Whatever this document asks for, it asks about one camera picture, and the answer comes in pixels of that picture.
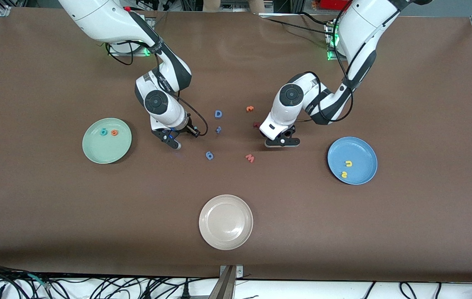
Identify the beige plate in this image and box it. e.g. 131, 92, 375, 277
198, 194, 254, 250

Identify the blue plate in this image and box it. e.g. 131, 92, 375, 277
327, 136, 378, 185

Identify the aluminium profile post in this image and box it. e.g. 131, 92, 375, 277
208, 265, 244, 299

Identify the pale green plate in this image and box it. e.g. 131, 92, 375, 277
82, 118, 132, 164

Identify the black table cable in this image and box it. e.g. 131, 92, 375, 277
259, 12, 338, 37

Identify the teal floor cable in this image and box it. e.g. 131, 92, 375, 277
27, 273, 52, 290

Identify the brown table cover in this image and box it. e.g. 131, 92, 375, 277
0, 7, 472, 284

